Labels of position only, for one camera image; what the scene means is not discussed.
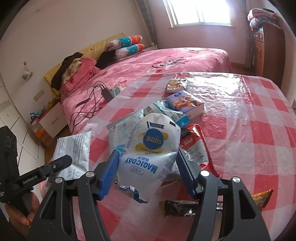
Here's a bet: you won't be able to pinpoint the grey white mailer bag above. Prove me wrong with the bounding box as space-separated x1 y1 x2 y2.
46 129 91 188

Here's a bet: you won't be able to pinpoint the white Magicday bag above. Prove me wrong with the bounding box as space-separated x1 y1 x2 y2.
107 110 181 203

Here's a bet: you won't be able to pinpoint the purple bear tissue pack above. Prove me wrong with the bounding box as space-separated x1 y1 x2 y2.
166 90 204 119

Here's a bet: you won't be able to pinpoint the blue white wipes pack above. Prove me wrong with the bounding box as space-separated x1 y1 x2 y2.
144 100 190 128

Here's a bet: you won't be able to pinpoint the left hand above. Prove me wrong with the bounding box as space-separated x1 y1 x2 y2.
4 192 40 228

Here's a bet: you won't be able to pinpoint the black gold snack wrapper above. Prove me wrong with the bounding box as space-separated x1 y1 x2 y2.
159 189 273 217

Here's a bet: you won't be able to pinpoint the white nightstand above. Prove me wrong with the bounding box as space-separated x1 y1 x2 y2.
39 102 68 138

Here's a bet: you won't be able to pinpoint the red snack bag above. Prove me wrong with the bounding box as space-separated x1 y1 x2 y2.
179 123 220 178

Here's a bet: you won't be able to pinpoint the pink bed with bedspread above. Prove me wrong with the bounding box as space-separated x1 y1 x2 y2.
61 47 232 133

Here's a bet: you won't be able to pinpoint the dark brown garment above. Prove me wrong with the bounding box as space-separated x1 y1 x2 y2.
50 52 83 90

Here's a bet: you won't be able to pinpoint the yellow headboard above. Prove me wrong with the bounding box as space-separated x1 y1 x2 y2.
43 33 125 86

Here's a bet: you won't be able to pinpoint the pink checkered tablecloth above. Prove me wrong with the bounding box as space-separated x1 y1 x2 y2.
40 71 296 241

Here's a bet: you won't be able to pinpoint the black power adapter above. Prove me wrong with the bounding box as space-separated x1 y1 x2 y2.
101 88 114 102

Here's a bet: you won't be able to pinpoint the floral pillow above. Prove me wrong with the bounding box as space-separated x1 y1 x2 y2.
62 59 82 84

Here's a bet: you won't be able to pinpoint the white power strip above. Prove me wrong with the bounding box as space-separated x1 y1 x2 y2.
109 84 123 97

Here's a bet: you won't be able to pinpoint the small crumpled golden wrapper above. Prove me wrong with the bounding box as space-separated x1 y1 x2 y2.
166 78 187 93

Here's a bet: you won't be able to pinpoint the black garment by pillows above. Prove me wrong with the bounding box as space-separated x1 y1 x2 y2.
95 50 116 70

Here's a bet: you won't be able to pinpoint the lower cartoon bolster pillow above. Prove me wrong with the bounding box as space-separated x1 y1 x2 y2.
115 43 145 59

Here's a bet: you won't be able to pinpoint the cartoon bolster pillow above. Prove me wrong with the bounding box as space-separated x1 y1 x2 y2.
104 35 142 52
115 43 145 59

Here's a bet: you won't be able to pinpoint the grey curtain right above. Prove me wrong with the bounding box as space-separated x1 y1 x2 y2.
239 0 252 69

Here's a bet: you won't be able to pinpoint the grey curtain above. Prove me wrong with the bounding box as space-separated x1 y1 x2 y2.
239 0 252 69
135 0 158 45

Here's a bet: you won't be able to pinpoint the upper cartoon bolster pillow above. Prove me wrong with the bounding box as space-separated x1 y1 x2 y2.
104 35 142 52

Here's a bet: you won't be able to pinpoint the brown wooden cabinet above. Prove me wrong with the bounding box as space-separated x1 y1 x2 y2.
253 23 285 88

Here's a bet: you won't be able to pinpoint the folded blankets on cabinet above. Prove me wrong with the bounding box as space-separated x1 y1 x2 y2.
247 9 281 29

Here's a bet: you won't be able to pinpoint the window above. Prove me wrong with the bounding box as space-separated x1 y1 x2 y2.
163 0 231 28

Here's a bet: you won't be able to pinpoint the grey curtain left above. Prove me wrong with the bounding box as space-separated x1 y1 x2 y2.
135 0 158 45

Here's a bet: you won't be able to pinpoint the wall hook ornament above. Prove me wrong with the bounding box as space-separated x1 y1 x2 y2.
22 61 33 81

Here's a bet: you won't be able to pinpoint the black cables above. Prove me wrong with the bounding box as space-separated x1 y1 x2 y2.
69 80 110 135

